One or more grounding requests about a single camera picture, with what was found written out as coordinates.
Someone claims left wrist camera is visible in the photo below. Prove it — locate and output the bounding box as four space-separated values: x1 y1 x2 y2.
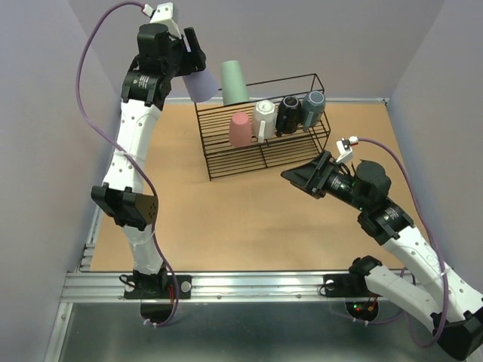
141 2 181 38

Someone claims purple cup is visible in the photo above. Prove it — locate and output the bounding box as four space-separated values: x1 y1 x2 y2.
183 69 219 103

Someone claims blue-grey mug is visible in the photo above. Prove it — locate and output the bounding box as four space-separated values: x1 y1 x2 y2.
300 90 326 132

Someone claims white mug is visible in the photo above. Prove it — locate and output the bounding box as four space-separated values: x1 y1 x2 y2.
252 100 276 144

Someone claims aluminium front rail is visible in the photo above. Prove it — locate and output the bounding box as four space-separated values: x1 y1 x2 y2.
60 271 342 304

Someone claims black wire dish rack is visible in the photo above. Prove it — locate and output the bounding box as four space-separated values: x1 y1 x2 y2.
194 73 331 180

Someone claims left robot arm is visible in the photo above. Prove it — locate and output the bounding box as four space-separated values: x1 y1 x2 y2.
91 23 206 299

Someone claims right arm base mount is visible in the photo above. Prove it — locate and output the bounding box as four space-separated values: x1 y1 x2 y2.
318 273 373 298

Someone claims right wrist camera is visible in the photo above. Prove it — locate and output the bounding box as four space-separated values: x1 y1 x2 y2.
336 136 358 164

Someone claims green cup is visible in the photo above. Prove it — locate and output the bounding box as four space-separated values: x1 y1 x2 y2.
221 60 250 106

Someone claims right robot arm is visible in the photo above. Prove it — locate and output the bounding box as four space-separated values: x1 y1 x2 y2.
281 152 482 360

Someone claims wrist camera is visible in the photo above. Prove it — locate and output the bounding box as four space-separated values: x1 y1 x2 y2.
141 2 181 38
336 136 358 164

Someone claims red cup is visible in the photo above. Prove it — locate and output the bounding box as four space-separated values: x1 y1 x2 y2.
229 112 252 148

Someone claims black mug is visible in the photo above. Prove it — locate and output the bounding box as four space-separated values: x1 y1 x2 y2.
275 96 301 137

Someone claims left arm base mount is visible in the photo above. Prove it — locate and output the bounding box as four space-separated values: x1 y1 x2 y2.
118 270 175 300

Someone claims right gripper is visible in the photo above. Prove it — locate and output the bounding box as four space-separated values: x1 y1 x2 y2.
279 150 368 212

